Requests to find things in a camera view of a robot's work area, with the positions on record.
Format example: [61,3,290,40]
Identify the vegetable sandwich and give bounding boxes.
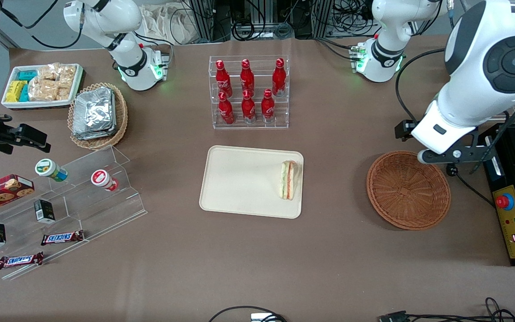
[278,160,300,200]

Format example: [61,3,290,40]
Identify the round brown wicker basket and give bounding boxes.
[366,151,452,231]

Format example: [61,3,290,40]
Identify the tan oval wicker basket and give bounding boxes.
[67,82,129,150]

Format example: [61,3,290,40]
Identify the cream plastic tray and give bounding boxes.
[199,145,304,220]

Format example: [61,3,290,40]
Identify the white rectangular snack bin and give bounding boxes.
[1,64,84,110]

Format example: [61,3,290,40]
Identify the green lid white cup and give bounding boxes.
[35,159,68,182]

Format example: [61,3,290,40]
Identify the yellow snack packet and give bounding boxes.
[5,80,28,103]

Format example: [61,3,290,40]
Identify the black tabletop machine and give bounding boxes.
[482,124,515,267]

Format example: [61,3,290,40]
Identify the silver foil pouch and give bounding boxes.
[72,121,116,140]
[73,87,113,135]

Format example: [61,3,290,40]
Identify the red emergency stop button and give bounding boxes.
[495,194,515,211]

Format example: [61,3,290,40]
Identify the small black box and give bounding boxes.
[34,199,56,225]

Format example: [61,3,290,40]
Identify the red lid white cup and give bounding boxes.
[91,169,119,192]

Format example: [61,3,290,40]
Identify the brown Snickers bar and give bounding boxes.
[0,251,44,270]
[41,230,85,246]

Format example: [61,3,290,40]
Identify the clear acrylic stepped stand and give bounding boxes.
[0,145,148,281]

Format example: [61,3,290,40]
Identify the white cloth bag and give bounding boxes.
[141,4,195,45]

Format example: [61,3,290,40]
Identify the red cola bottle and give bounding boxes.
[241,89,257,124]
[240,59,255,96]
[218,92,235,125]
[261,89,276,123]
[272,58,287,97]
[215,59,233,98]

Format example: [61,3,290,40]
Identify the clear acrylic bottle rack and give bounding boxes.
[208,55,290,130]

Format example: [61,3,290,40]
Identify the black power cable with plug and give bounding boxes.
[445,164,496,208]

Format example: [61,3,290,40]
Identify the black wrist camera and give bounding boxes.
[395,120,420,142]

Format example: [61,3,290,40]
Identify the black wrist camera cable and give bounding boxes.
[394,48,447,126]

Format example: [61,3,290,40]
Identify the aluminium frame post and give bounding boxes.
[190,0,215,42]
[313,0,335,38]

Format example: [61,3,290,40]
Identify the black cable connector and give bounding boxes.
[379,311,410,322]

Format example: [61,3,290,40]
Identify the black arched cable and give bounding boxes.
[208,306,287,322]

